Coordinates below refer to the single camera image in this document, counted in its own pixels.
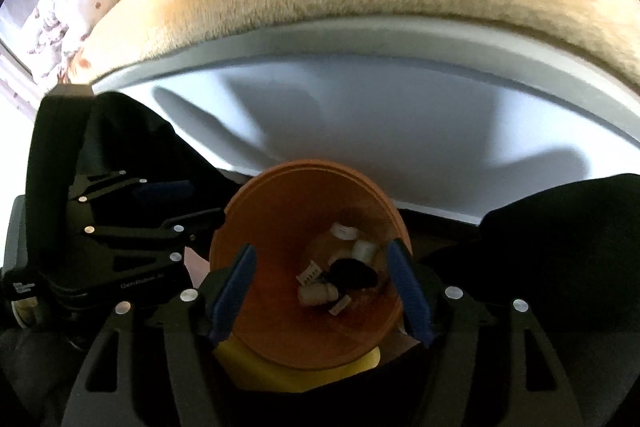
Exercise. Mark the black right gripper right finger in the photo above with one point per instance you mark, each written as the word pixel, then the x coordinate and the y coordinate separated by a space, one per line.
pixel 493 365

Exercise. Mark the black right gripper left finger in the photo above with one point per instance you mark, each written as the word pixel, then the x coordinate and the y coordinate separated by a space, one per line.
pixel 149 365

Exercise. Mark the black cloth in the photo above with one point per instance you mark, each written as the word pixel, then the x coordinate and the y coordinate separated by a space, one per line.
pixel 348 275

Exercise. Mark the orange trash bin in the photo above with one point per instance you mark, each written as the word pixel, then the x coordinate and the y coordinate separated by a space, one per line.
pixel 286 214

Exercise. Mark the yellow bin base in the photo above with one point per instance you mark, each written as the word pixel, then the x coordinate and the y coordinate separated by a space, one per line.
pixel 252 372

